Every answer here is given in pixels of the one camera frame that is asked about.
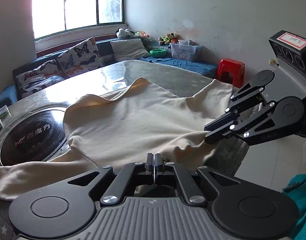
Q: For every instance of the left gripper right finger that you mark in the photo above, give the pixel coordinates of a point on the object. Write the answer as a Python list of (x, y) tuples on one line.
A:
[(239, 208)]

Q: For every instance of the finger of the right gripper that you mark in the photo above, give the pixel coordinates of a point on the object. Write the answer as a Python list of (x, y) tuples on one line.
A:
[(246, 97), (255, 124)]

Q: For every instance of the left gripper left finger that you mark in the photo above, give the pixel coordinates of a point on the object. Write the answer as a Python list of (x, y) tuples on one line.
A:
[(65, 207)]

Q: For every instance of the cream sweatshirt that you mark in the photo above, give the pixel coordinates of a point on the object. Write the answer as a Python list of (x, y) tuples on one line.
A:
[(143, 118)]

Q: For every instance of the red plastic stool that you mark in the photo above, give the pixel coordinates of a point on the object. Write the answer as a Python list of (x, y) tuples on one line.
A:
[(231, 71)]

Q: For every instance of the black induction cooktop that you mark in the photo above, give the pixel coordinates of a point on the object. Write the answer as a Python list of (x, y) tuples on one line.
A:
[(38, 137)]

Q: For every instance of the clear plastic storage box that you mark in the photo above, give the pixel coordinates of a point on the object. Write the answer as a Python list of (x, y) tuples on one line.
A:
[(185, 50)]

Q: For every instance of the plush toys pile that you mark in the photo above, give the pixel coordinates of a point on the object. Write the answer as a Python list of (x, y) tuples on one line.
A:
[(169, 38)]

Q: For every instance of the green bowl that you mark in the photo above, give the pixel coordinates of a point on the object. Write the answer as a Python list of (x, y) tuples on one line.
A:
[(158, 53)]

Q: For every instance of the green card box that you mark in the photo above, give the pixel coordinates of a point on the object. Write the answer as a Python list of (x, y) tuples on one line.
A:
[(4, 112)]

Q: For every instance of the quilted star tablecloth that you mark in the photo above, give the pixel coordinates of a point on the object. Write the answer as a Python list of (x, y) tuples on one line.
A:
[(102, 82)]

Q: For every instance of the butterfly pillow lying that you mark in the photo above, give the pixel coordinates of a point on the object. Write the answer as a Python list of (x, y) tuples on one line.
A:
[(32, 81)]

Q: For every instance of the grey plain pillow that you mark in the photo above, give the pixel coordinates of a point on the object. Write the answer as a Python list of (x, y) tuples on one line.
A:
[(132, 49)]

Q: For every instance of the panda plush toy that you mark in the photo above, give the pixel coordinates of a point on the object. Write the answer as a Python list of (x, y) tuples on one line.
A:
[(124, 33)]

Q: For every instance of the butterfly pillow upright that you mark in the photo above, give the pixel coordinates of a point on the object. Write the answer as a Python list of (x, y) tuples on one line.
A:
[(81, 58)]

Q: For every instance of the blue sofa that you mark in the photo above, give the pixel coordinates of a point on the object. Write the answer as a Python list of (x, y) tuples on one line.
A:
[(11, 95)]

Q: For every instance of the window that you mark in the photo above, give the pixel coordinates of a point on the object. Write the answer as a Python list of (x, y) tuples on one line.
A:
[(51, 17)]

